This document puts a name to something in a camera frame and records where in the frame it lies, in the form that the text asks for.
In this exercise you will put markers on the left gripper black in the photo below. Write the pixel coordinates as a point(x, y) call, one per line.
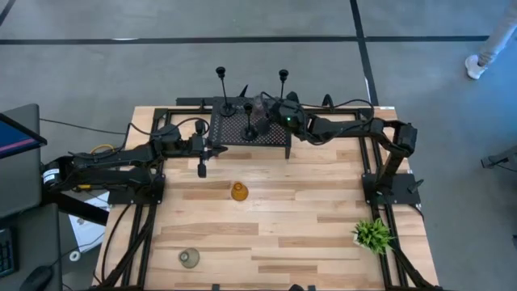
point(198, 146)

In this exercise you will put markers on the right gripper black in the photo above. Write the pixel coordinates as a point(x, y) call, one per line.
point(288, 113)

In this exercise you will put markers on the short black metal candlestick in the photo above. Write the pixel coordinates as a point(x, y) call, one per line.
point(249, 134)

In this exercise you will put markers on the pink ribbed glass candle holder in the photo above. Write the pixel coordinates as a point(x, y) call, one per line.
point(259, 106)

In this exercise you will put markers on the black perforated metal shelf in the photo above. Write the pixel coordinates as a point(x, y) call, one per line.
point(230, 129)

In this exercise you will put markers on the tall black metal candlestick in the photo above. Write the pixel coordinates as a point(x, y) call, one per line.
point(227, 110)

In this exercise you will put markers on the amber ribbed glass candle holder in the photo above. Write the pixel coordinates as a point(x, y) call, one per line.
point(239, 193)

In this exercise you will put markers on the medium black metal candlestick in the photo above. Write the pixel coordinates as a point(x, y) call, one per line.
point(283, 73)

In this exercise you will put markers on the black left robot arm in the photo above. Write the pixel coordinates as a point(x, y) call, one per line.
point(121, 155)

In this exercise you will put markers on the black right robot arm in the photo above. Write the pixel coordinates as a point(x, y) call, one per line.
point(347, 127)

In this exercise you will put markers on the smoke grey glass candle holder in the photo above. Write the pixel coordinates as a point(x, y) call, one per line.
point(190, 258)

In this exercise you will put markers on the black table support beam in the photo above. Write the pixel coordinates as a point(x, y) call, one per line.
point(76, 208)

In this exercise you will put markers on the white paper sheet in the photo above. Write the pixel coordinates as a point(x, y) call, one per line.
point(87, 236)

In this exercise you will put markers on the green potted plant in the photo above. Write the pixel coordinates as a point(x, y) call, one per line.
point(372, 236)

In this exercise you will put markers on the white tape roll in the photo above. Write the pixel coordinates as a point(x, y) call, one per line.
point(70, 255)

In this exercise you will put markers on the grey side desk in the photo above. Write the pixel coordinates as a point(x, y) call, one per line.
point(36, 242)

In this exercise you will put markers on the blue screen monitor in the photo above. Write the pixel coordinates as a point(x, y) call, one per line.
point(16, 137)

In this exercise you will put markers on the black computer mouse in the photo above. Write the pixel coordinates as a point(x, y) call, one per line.
point(36, 279)

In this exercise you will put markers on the person's shoe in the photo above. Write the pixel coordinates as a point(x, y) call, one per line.
point(473, 68)

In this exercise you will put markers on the black keyboard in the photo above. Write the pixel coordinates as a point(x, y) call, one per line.
point(6, 252)

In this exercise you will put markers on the person's leg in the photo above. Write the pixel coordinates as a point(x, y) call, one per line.
point(498, 36)

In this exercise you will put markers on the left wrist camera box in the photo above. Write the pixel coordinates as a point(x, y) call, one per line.
point(200, 127)

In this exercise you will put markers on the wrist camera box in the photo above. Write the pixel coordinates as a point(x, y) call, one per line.
point(292, 97)
point(200, 127)

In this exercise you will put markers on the black frame bracket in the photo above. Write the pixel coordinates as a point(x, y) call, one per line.
point(328, 101)
point(244, 92)

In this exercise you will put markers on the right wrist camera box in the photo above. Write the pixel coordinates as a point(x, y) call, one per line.
point(292, 97)

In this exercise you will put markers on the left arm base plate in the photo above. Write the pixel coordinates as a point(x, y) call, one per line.
point(155, 194)

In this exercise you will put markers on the black aluminium table frame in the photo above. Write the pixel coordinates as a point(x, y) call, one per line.
point(339, 111)

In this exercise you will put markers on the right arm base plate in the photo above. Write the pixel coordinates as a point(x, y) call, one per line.
point(404, 190)

